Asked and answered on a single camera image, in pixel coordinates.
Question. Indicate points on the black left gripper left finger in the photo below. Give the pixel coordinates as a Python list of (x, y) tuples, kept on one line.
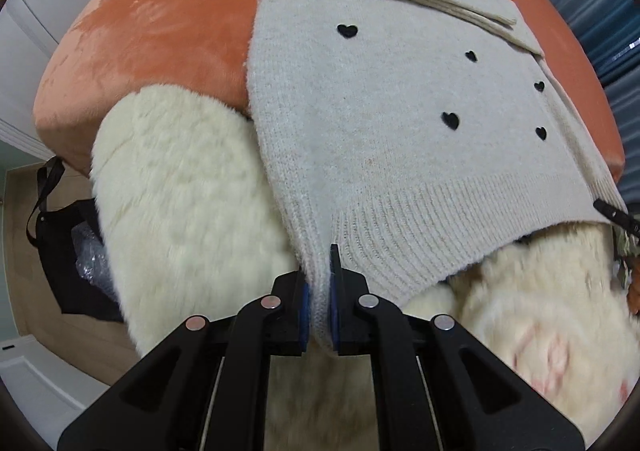
[(204, 387)]

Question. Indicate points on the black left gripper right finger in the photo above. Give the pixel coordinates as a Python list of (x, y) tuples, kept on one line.
[(435, 386)]

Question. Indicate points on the black bag on floor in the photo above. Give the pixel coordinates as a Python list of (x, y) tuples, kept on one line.
[(71, 251)]

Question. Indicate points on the orange plush bed cover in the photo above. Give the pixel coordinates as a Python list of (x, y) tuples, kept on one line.
[(115, 47)]

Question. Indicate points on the grey pleated curtain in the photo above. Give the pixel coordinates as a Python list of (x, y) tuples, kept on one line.
[(608, 31)]

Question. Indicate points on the beige knit sweater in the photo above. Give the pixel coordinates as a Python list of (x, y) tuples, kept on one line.
[(417, 136)]

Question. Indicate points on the white wardrobe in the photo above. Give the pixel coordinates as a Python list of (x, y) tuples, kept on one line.
[(30, 32)]

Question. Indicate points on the cream fluffy blanket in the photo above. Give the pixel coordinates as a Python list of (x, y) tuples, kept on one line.
[(190, 226)]

